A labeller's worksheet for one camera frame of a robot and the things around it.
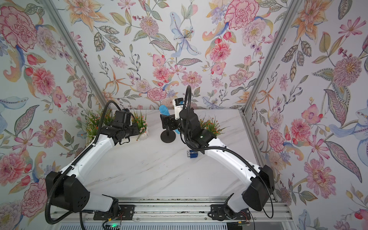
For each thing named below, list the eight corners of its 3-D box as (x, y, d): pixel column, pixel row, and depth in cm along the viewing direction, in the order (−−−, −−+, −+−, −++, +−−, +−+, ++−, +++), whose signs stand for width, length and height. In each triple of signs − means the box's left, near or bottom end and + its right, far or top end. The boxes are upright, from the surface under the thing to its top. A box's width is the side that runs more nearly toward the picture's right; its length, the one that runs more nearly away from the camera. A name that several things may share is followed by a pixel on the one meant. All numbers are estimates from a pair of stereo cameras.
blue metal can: (187, 158, 96) (187, 155, 93) (187, 152, 99) (187, 149, 96) (197, 158, 96) (197, 155, 93) (197, 152, 99) (197, 149, 96)
